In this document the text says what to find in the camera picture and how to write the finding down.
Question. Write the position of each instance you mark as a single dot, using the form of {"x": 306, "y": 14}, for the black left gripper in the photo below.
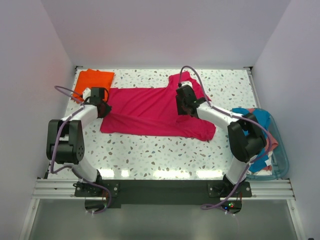
{"x": 107, "y": 109}

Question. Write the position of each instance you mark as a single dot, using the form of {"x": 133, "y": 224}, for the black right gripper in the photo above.
{"x": 180, "y": 111}

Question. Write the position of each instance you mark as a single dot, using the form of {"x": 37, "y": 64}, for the magenta pink t-shirt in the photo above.
{"x": 153, "y": 112}

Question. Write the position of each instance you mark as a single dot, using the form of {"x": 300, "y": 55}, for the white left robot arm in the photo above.
{"x": 65, "y": 146}

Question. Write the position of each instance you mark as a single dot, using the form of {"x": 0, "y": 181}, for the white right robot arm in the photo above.
{"x": 222, "y": 118}

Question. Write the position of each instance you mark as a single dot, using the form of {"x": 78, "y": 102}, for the folded orange t-shirt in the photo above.
{"x": 92, "y": 79}

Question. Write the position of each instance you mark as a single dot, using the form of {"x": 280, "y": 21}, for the blue t-shirt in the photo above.
{"x": 247, "y": 139}

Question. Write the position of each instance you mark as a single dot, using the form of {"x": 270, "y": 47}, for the salmon pink t-shirt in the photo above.
{"x": 271, "y": 142}

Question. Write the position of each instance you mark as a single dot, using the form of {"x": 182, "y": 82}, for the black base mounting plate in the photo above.
{"x": 228, "y": 204}

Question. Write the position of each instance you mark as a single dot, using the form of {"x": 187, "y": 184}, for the white t-shirt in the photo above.
{"x": 262, "y": 167}

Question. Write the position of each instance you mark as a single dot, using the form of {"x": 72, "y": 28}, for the teal plastic laundry basket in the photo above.
{"x": 279, "y": 159}

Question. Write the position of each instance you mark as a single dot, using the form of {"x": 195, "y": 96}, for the aluminium frame rail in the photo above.
{"x": 209, "y": 189}

